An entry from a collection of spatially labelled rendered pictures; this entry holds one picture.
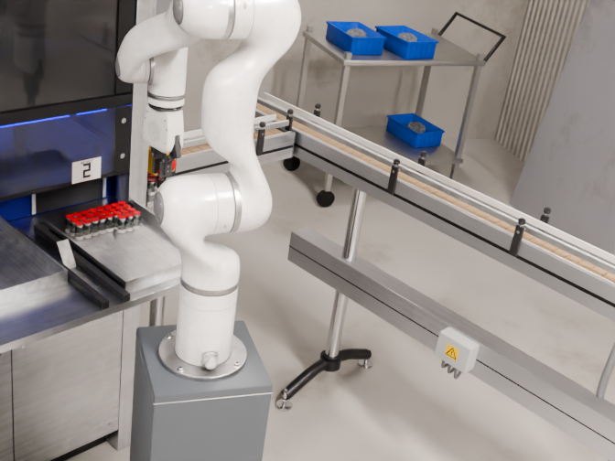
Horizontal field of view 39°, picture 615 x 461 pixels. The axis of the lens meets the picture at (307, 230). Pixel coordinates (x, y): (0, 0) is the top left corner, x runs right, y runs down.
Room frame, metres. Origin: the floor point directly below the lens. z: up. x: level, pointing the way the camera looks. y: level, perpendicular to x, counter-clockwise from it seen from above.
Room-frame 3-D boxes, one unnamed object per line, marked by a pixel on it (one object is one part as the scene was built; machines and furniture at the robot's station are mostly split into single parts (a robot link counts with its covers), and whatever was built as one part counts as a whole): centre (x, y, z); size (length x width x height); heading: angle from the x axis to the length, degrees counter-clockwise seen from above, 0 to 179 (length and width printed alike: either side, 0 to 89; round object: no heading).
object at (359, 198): (2.66, -0.16, 0.46); 0.09 x 0.09 x 0.77; 49
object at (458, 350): (2.26, -0.51, 0.50); 0.12 x 0.05 x 0.09; 49
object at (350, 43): (4.63, -0.35, 0.47); 1.01 x 0.59 x 0.95; 112
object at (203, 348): (1.54, 0.18, 0.95); 0.19 x 0.19 x 0.18
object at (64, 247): (1.76, 0.52, 0.91); 0.14 x 0.03 x 0.06; 48
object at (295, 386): (2.66, -0.16, 0.07); 0.50 x 0.08 x 0.14; 139
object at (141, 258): (1.91, 0.44, 0.90); 0.34 x 0.26 x 0.04; 48
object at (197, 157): (2.56, 0.36, 0.92); 0.69 x 0.15 x 0.16; 139
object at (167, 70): (1.86, 0.36, 1.39); 0.09 x 0.08 x 0.13; 119
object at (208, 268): (1.53, 0.21, 1.16); 0.19 x 0.12 x 0.24; 119
